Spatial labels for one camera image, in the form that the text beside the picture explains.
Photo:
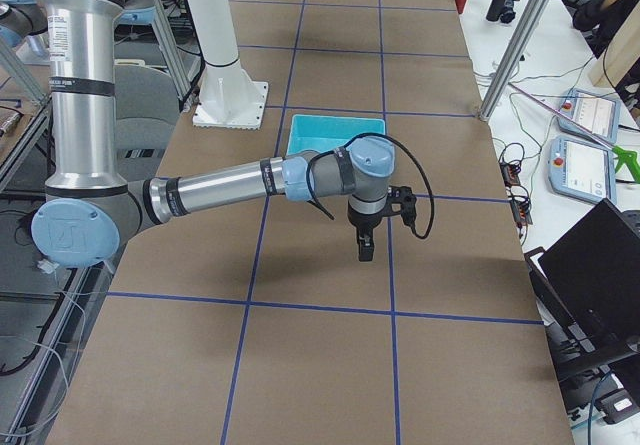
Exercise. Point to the far teach pendant tablet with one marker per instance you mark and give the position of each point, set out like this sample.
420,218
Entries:
584,113

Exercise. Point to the turquoise plastic bin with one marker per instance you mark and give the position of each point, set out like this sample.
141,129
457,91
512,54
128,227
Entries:
323,133

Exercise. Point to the teach pendant tablet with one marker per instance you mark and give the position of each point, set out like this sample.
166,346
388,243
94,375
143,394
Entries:
581,170
584,113

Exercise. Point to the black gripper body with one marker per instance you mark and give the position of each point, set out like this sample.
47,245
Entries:
361,223

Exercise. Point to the near teach pendant tablet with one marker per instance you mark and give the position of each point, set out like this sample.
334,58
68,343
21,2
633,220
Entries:
581,170

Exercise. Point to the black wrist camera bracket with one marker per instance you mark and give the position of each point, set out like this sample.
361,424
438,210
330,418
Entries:
401,201

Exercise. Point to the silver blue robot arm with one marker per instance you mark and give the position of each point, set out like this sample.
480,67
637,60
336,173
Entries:
91,211
21,18

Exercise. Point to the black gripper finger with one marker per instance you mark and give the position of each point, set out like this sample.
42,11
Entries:
365,244

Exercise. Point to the metal rod grabber tool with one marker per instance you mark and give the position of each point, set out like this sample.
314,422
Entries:
624,158

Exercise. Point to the grey office chair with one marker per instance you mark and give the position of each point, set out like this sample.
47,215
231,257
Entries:
147,109

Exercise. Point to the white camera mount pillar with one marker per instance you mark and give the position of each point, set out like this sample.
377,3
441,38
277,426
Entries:
228,97

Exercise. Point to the aluminium frame post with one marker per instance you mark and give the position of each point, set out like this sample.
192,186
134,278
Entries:
515,48

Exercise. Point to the black laptop computer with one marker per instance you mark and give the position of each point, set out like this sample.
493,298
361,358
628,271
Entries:
589,281

